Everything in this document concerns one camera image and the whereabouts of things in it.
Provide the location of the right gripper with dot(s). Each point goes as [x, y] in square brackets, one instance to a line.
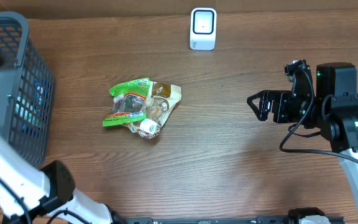
[278, 97]

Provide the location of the green snack bag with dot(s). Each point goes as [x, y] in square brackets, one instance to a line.
[129, 102]

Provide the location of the beige nut snack bag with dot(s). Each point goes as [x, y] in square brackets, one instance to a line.
[161, 99]

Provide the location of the blue Oreo cookie pack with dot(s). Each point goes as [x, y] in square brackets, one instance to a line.
[38, 96]

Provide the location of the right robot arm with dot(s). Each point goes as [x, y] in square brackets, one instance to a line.
[327, 103]

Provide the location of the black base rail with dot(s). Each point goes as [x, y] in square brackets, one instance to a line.
[297, 215]

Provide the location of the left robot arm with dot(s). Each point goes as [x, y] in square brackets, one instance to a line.
[27, 192]

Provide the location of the light blue snack packet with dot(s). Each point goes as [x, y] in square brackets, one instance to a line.
[22, 108]

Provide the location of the grey plastic shopping basket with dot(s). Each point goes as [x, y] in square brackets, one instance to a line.
[22, 64]

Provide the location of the white barcode scanner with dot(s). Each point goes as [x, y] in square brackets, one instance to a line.
[203, 28]

